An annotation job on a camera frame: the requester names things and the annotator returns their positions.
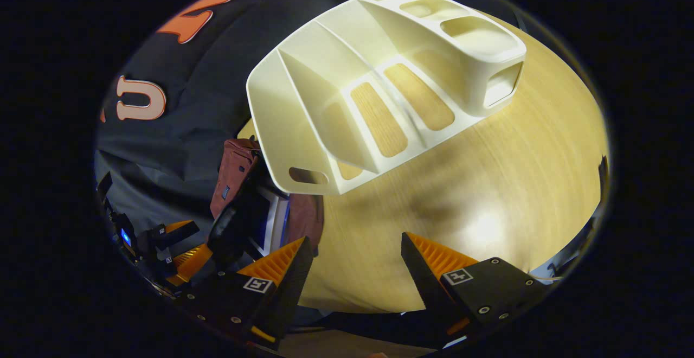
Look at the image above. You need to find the maroon schoolbag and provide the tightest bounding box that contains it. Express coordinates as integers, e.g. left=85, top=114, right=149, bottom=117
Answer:
left=209, top=138, right=325, bottom=266

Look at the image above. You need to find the dark blue cover book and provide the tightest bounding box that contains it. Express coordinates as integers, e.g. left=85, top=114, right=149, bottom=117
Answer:
left=249, top=184, right=278, bottom=259

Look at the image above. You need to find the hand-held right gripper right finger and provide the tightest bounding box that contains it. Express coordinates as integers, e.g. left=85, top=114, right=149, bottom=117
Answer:
left=400, top=232, right=549, bottom=348

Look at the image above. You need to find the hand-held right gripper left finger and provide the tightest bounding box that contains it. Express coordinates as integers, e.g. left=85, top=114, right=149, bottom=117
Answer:
left=177, top=236, right=315, bottom=350

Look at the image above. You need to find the cream plastic bookshelf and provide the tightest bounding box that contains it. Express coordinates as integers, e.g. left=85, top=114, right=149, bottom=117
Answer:
left=246, top=0, right=528, bottom=196

